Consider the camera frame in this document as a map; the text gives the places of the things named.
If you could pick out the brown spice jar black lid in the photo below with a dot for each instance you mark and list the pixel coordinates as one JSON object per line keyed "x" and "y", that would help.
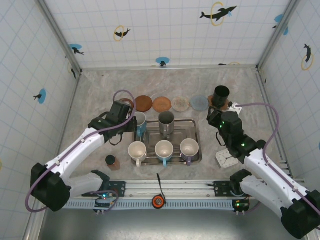
{"x": 111, "y": 161}

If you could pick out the aluminium corner post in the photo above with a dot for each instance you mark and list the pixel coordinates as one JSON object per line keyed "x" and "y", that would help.
{"x": 60, "y": 37}
{"x": 271, "y": 45}

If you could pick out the orange black tape measure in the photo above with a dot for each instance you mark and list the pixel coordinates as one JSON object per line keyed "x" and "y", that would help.
{"x": 158, "y": 201}

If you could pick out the glossy brown round coaster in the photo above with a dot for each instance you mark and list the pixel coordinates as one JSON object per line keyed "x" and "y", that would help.
{"x": 127, "y": 100}

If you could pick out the aluminium back rail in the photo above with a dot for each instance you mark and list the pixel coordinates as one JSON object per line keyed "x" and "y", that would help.
{"x": 200, "y": 67}

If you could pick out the black mug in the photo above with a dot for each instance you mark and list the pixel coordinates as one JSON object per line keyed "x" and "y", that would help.
{"x": 221, "y": 98}

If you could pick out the lilac mug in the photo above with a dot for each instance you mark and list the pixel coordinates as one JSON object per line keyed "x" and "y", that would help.
{"x": 189, "y": 147}

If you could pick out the brown paw shaped coaster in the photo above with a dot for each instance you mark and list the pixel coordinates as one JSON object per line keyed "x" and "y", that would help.
{"x": 210, "y": 100}

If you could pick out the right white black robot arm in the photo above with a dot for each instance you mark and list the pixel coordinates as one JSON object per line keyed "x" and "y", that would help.
{"x": 265, "y": 197}

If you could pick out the orange cork round coaster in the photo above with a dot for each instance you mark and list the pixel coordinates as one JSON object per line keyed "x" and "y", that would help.
{"x": 162, "y": 104}

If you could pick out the beige woven round coaster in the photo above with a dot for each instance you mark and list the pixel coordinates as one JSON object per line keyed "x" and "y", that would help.
{"x": 181, "y": 104}

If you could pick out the white square clock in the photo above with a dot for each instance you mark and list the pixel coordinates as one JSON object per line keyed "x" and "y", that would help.
{"x": 225, "y": 162}

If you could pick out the stainless steel mug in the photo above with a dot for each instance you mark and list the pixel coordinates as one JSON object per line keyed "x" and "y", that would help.
{"x": 166, "y": 118}

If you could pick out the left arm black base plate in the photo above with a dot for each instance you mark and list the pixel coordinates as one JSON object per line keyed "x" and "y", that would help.
{"x": 120, "y": 187}

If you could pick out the grey blue round coaster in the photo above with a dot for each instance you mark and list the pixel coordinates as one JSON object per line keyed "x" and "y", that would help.
{"x": 198, "y": 102}

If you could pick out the stainless steel tray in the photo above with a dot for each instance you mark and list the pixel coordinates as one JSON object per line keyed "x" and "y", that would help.
{"x": 185, "y": 130}

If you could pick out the blue mug white inside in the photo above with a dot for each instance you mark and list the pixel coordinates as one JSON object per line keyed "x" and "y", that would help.
{"x": 141, "y": 120}

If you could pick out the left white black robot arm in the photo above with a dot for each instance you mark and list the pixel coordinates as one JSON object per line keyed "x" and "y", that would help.
{"x": 50, "y": 190}

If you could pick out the aluminium mounting rail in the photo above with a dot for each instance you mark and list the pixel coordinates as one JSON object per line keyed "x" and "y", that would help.
{"x": 175, "y": 187}

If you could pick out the clear jar black lid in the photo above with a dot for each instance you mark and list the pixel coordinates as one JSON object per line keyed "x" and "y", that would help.
{"x": 261, "y": 144}

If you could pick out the cream white mug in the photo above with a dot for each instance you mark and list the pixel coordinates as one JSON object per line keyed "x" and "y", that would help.
{"x": 137, "y": 150}

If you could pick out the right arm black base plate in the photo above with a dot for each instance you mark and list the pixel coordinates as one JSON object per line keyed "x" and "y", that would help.
{"x": 221, "y": 187}

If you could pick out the dark brown round coaster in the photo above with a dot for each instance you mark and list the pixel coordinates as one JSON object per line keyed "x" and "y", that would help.
{"x": 143, "y": 103}

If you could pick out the light blue mug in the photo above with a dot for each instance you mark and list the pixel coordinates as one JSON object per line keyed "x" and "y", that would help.
{"x": 164, "y": 148}

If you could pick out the dolphin blue disc sticker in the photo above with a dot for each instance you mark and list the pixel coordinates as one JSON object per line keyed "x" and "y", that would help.
{"x": 162, "y": 60}
{"x": 75, "y": 47}
{"x": 278, "y": 18}
{"x": 42, "y": 96}

